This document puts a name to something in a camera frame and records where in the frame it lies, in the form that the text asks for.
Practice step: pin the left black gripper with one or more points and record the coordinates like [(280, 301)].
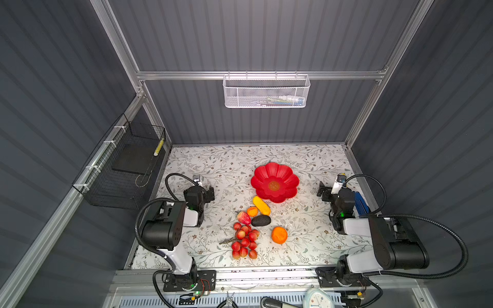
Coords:
[(207, 195)]

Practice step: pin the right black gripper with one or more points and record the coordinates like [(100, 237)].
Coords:
[(328, 193)]

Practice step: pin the red green fake apple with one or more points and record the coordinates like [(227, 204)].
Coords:
[(244, 218)]

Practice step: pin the small orange fake tangerine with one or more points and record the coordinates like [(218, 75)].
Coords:
[(252, 212)]

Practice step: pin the red fake grape bunch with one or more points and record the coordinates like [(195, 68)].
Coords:
[(244, 243)]

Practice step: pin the dark fake avocado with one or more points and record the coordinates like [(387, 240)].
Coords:
[(261, 221)]

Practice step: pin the yellow fake corn cob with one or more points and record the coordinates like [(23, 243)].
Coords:
[(262, 206)]

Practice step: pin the large fake orange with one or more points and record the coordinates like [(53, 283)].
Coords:
[(279, 235)]

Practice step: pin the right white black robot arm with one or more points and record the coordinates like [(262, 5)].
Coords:
[(395, 245)]

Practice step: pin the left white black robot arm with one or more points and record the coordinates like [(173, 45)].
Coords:
[(159, 227)]

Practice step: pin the red flower-shaped fruit bowl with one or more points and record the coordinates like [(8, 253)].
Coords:
[(275, 182)]

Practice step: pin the blue tool on table edge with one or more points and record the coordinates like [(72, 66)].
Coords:
[(361, 206)]

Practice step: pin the yellow item in black basket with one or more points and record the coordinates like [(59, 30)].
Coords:
[(159, 148)]

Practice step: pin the white clock at front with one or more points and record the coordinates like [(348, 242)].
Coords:
[(316, 298)]

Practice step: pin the items in white basket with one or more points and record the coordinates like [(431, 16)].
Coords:
[(282, 101)]

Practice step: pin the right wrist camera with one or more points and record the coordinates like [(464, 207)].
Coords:
[(338, 183)]

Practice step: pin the black wire basket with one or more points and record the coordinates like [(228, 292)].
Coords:
[(123, 170)]

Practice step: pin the white wire mesh basket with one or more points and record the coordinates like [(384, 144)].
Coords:
[(242, 90)]

